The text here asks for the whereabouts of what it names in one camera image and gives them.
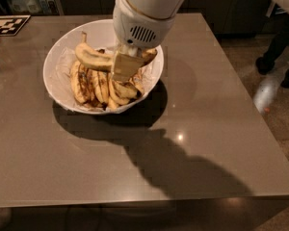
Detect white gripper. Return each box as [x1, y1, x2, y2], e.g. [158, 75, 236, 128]
[112, 0, 174, 82]

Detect banana upper right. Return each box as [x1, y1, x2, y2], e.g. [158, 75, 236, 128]
[132, 69, 145, 94]

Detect curved banana lower centre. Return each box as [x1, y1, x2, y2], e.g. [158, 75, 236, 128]
[108, 78, 129, 106]

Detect white bowl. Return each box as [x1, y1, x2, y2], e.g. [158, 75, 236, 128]
[43, 19, 164, 115]

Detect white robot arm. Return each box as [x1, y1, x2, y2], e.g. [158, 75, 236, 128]
[112, 0, 289, 82]

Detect large top banana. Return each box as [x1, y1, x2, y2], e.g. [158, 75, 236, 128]
[75, 32, 157, 72]

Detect spotted banana lower left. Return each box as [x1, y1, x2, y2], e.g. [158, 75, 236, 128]
[70, 61, 90, 104]

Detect black white marker tag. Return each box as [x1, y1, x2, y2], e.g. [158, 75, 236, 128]
[0, 15, 31, 37]

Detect person's dark legs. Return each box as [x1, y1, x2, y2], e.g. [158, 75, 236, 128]
[255, 17, 289, 89]

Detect ripe banana centre right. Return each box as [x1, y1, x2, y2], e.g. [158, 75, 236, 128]
[113, 81, 138, 99]

